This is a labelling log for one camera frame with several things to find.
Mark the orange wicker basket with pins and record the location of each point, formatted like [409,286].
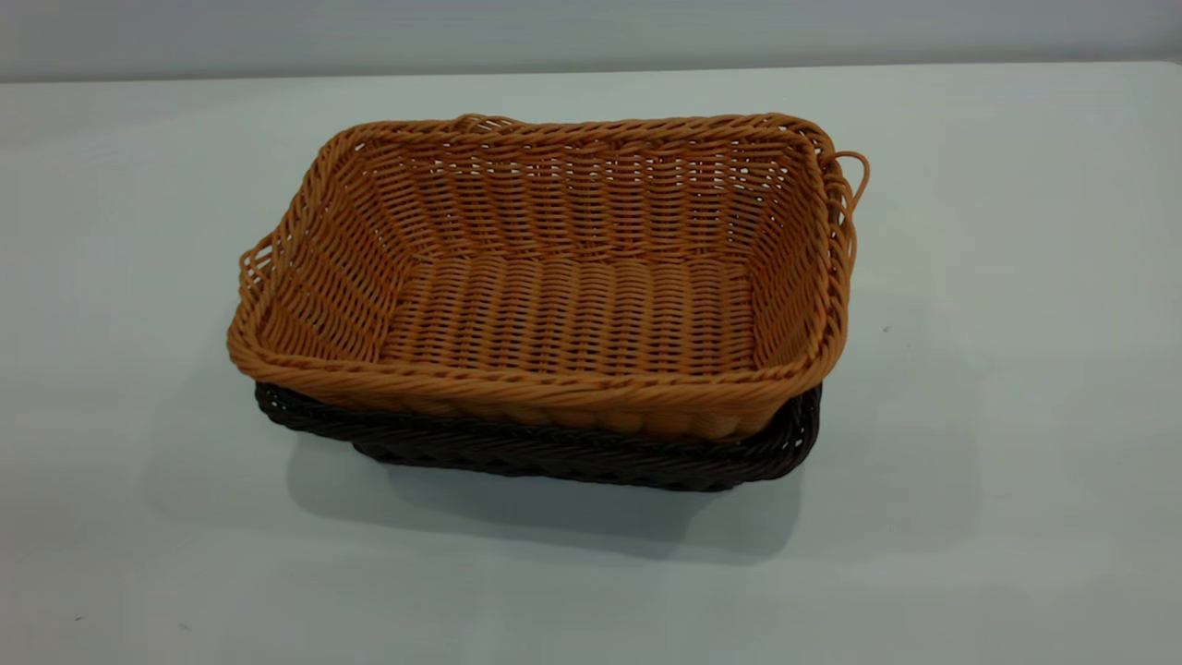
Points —
[572,314]

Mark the black wicker basket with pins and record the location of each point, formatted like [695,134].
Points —
[554,457]

